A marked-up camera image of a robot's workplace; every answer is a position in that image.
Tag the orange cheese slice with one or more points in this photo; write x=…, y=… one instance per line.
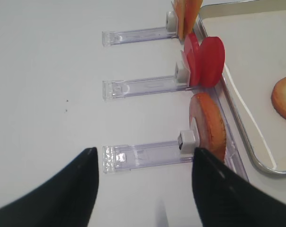
x=179, y=9
x=192, y=8

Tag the outer red tomato slice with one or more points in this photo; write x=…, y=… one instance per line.
x=192, y=59

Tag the clear pusher rack left-middle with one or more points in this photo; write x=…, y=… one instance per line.
x=137, y=87

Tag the red tomato slice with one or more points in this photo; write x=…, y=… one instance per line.
x=212, y=54
x=192, y=59

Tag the bun bottom slice on tray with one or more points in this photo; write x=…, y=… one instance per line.
x=278, y=97

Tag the upright bun bottom slice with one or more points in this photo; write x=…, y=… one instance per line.
x=210, y=125

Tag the inner red tomato slice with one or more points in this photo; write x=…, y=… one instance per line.
x=212, y=54

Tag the clear pusher rack left-far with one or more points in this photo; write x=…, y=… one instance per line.
x=170, y=30

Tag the clear pusher rack left-near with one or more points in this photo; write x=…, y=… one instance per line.
x=119, y=158

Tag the outer orange cheese slice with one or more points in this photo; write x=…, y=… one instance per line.
x=179, y=9

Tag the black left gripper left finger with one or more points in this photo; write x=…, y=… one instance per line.
x=65, y=200

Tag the inner orange cheese slice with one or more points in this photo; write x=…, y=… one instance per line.
x=192, y=8

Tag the metal baking tray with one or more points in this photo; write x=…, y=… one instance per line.
x=254, y=36

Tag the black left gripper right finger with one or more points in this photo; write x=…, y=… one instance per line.
x=224, y=199

